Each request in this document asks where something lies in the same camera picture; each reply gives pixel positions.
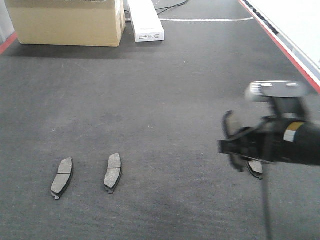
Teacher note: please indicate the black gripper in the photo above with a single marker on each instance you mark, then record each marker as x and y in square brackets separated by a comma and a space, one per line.
[246, 143]

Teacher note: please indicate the grey brake pad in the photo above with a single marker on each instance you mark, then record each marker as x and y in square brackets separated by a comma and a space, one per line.
[113, 173]
[62, 178]
[256, 169]

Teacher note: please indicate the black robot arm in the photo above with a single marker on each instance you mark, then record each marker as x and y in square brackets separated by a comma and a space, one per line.
[300, 142]

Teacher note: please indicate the black conveyor belt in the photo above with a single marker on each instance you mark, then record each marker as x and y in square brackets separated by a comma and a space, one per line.
[174, 183]

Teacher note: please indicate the long white carton box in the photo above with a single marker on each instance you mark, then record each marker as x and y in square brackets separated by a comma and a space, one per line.
[145, 21]

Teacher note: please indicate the large cardboard box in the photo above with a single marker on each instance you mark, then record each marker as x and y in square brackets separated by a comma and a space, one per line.
[96, 23]

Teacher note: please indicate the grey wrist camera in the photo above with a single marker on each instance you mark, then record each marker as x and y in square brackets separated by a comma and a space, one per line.
[260, 91]

